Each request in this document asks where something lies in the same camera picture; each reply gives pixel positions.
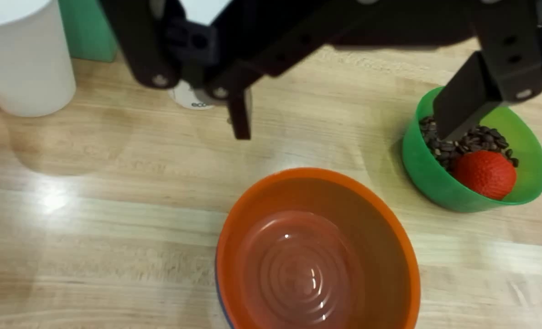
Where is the orange plastic bowl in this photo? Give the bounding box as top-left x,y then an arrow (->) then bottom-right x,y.
214,169 -> 419,329

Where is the tall green foam block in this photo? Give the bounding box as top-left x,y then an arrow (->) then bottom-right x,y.
57,0 -> 116,63

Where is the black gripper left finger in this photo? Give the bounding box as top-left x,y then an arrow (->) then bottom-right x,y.
99,0 -> 342,141

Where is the green plastic bowl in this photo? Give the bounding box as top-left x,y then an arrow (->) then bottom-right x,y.
401,88 -> 542,213

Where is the white paper cup front left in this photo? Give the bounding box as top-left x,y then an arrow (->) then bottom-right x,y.
0,0 -> 76,118

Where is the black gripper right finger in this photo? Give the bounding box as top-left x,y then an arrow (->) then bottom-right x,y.
432,0 -> 542,140

